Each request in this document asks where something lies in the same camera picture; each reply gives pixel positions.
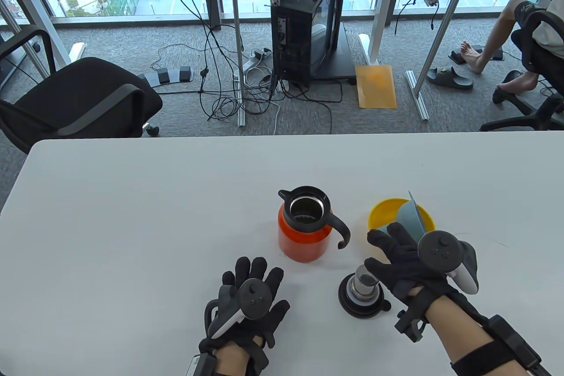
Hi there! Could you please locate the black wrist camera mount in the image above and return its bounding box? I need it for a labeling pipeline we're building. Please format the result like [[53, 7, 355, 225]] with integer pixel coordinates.
[[394, 305, 428, 344]]

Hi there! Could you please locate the orange hot water kettle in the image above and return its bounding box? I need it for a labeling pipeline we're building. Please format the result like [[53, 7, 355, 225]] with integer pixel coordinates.
[[278, 186, 351, 263]]

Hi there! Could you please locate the grey-blue funnel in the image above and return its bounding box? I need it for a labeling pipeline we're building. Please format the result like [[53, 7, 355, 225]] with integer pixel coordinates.
[[379, 191, 430, 240]]

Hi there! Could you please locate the black kettle lid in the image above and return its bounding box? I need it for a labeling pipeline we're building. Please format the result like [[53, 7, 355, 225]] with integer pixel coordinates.
[[338, 264, 392, 319]]

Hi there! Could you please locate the yellow bowl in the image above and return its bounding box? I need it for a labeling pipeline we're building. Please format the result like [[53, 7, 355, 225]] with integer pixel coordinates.
[[368, 198, 437, 245]]

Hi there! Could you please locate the person's right forearm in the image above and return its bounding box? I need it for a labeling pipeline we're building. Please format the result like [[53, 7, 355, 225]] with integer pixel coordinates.
[[425, 294, 529, 376]]

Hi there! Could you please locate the white power strip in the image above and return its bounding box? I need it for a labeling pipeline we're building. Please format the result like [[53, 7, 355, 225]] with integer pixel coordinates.
[[242, 47, 274, 73]]

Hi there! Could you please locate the black office chair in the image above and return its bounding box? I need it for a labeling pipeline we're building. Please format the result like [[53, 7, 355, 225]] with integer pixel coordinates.
[[479, 9, 564, 132], [0, 27, 163, 154]]

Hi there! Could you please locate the black floor stand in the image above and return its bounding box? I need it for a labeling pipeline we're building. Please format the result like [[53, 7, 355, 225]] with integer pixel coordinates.
[[308, 0, 358, 86]]

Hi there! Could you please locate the black computer tower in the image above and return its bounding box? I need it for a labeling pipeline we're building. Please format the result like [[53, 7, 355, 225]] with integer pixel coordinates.
[[270, 0, 341, 86]]

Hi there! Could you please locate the person's left forearm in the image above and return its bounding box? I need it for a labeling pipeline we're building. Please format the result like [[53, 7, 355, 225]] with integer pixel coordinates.
[[214, 341, 252, 376]]

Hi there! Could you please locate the person's left hand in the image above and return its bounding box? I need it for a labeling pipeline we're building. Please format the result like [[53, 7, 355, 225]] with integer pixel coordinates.
[[199, 256, 290, 372]]

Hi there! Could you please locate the black wrist box white label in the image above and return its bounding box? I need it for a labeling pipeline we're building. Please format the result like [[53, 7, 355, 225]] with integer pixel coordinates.
[[185, 352, 219, 376]]

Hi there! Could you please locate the black armband sensor box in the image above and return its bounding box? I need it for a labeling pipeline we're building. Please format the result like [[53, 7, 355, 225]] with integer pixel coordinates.
[[449, 314, 552, 376]]

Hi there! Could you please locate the tangle of black cables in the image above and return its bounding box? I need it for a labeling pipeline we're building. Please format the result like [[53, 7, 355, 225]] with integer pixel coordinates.
[[150, 0, 345, 136]]

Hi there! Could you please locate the grey foot pedal board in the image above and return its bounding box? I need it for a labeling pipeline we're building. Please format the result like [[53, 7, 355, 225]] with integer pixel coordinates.
[[137, 66, 195, 88], [448, 43, 505, 64]]

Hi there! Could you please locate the yellow-brown envelope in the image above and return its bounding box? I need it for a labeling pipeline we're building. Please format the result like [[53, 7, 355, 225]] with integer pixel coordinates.
[[355, 65, 398, 109]]

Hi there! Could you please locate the black white controller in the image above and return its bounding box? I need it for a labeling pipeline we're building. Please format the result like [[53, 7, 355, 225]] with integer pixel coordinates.
[[417, 230, 480, 295], [207, 278, 278, 339]]

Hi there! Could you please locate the person's right hand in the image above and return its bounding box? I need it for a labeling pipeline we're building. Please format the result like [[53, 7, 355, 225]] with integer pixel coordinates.
[[365, 222, 461, 319]]

